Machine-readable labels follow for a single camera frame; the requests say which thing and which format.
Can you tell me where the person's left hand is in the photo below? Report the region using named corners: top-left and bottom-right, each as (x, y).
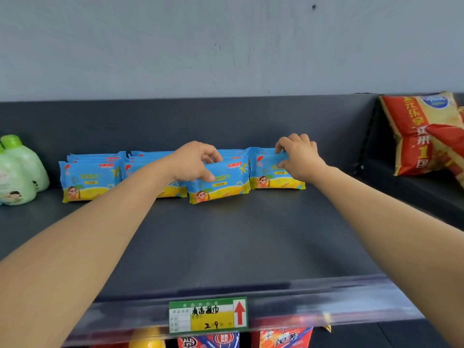
top-left (170, 141), bottom-right (224, 184)

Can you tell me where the person's right hand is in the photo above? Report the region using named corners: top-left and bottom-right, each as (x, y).
top-left (275, 133), bottom-right (327, 185)

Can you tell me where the blue yellow wet wipes pack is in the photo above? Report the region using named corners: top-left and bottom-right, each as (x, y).
top-left (186, 157), bottom-right (252, 205)
top-left (248, 152), bottom-right (306, 190)

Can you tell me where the dark grey store shelf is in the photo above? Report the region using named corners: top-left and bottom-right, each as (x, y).
top-left (0, 92), bottom-right (464, 348)

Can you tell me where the row of blue wipe packets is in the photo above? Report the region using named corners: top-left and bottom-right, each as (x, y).
top-left (58, 146), bottom-right (290, 204)

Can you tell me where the person's right forearm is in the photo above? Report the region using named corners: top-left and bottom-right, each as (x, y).
top-left (311, 166), bottom-right (464, 347)

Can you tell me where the person's left forearm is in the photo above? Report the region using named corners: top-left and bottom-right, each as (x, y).
top-left (0, 161), bottom-right (182, 348)

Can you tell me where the red blue snack box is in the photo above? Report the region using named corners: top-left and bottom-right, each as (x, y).
top-left (259, 326), bottom-right (314, 348)

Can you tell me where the green yellow price tag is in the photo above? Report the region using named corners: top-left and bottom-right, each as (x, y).
top-left (168, 297), bottom-right (249, 334)

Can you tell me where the yellow bottle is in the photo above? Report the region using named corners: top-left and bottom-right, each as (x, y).
top-left (129, 326), bottom-right (167, 348)

